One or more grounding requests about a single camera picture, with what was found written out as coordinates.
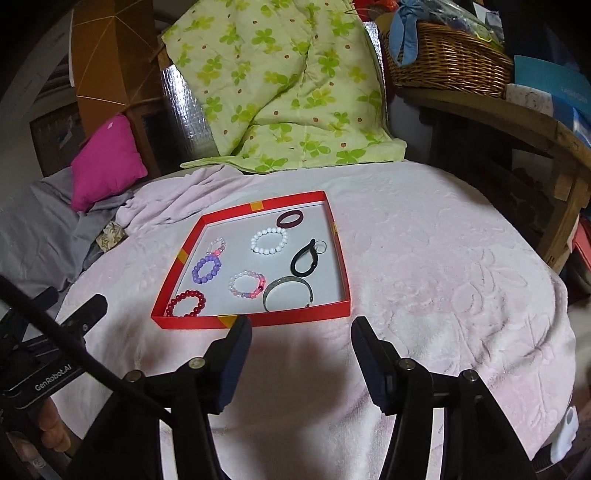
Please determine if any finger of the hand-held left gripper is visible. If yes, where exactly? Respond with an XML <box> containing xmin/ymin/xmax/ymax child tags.
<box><xmin>54</xmin><ymin>294</ymin><xmax>109</xmax><ymax>343</ymax></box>

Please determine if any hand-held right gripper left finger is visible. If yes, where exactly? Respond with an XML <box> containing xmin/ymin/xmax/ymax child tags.
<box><xmin>69</xmin><ymin>315</ymin><xmax>254</xmax><ymax>480</ymax></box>

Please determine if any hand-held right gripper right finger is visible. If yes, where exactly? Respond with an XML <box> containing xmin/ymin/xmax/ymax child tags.
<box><xmin>351</xmin><ymin>316</ymin><xmax>539</xmax><ymax>480</ymax></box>

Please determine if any pink mixed bead bracelet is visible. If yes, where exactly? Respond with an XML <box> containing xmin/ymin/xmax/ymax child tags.
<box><xmin>228</xmin><ymin>271</ymin><xmax>267</xmax><ymax>300</ymax></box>

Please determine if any purple bead bracelet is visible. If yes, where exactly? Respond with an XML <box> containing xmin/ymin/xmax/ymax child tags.
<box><xmin>192</xmin><ymin>255</ymin><xmax>223</xmax><ymax>283</ymax></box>

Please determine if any red shallow tray box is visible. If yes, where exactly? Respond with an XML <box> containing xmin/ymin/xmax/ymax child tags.
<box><xmin>151</xmin><ymin>190</ymin><xmax>352</xmax><ymax>332</ymax></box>

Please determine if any black cord bracelet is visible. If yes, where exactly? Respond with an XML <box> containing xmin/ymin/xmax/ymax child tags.
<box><xmin>290</xmin><ymin>239</ymin><xmax>320</xmax><ymax>278</ymax></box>

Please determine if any white bead bracelet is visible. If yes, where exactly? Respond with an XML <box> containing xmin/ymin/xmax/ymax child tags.
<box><xmin>250</xmin><ymin>228</ymin><xmax>289</xmax><ymax>255</ymax></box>

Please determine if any dark red hair tie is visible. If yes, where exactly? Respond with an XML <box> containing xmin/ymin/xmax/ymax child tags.
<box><xmin>276</xmin><ymin>209</ymin><xmax>305</xmax><ymax>230</ymax></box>

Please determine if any person's left hand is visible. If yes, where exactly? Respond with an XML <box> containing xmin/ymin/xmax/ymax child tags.
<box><xmin>36</xmin><ymin>401</ymin><xmax>71</xmax><ymax>459</ymax></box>

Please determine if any silver bangle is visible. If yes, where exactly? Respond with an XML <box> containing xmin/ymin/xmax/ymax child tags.
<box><xmin>262</xmin><ymin>275</ymin><xmax>315</xmax><ymax>311</ymax></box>

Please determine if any small patterned pouch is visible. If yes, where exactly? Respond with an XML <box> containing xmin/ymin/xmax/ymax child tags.
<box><xmin>96</xmin><ymin>220</ymin><xmax>129</xmax><ymax>253</ymax></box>

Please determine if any pink embossed blanket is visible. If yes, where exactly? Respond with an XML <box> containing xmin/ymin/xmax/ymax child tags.
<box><xmin>46</xmin><ymin>159</ymin><xmax>580</xmax><ymax>480</ymax></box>

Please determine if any grey cloth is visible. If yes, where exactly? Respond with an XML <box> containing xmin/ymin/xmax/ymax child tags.
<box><xmin>0</xmin><ymin>176</ymin><xmax>136</xmax><ymax>298</ymax></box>

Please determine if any lilac crumpled sheet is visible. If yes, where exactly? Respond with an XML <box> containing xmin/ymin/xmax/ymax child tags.
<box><xmin>115</xmin><ymin>164</ymin><xmax>242</xmax><ymax>228</ymax></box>

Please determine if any magenta pillow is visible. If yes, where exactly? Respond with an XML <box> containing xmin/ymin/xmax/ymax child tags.
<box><xmin>71</xmin><ymin>114</ymin><xmax>148</xmax><ymax>213</ymax></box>

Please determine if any white plastic object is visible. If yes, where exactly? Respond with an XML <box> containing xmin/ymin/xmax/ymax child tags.
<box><xmin>549</xmin><ymin>406</ymin><xmax>579</xmax><ymax>462</ymax></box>

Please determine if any wooden shelf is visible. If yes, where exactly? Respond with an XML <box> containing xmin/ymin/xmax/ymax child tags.
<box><xmin>392</xmin><ymin>87</ymin><xmax>591</xmax><ymax>274</ymax></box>

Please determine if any green floral quilt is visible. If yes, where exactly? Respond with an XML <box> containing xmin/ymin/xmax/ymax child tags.
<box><xmin>161</xmin><ymin>0</ymin><xmax>407</xmax><ymax>174</ymax></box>

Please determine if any white patterned box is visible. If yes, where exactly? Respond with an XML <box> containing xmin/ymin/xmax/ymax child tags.
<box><xmin>505</xmin><ymin>83</ymin><xmax>556</xmax><ymax>117</ymax></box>

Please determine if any wicker basket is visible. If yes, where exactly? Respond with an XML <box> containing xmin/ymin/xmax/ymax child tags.
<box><xmin>383</xmin><ymin>22</ymin><xmax>514</xmax><ymax>100</ymax></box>

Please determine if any blue cloth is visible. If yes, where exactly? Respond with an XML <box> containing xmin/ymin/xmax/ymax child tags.
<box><xmin>389</xmin><ymin>1</ymin><xmax>429</xmax><ymax>66</ymax></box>

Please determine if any light blue box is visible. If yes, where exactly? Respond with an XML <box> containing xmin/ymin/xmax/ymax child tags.
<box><xmin>513</xmin><ymin>54</ymin><xmax>591</xmax><ymax>140</ymax></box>

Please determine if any clear plastic bag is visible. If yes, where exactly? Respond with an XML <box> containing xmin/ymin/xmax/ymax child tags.
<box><xmin>427</xmin><ymin>0</ymin><xmax>505</xmax><ymax>47</ymax></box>

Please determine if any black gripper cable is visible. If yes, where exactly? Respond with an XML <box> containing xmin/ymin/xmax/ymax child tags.
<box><xmin>0</xmin><ymin>276</ymin><xmax>174</xmax><ymax>423</ymax></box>

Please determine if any red bead bracelet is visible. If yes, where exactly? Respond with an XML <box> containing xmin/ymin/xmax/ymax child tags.
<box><xmin>165</xmin><ymin>289</ymin><xmax>207</xmax><ymax>318</ymax></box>

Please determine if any wooden chair frame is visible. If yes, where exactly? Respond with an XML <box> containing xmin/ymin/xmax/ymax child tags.
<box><xmin>124</xmin><ymin>98</ymin><xmax>163</xmax><ymax>172</ymax></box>

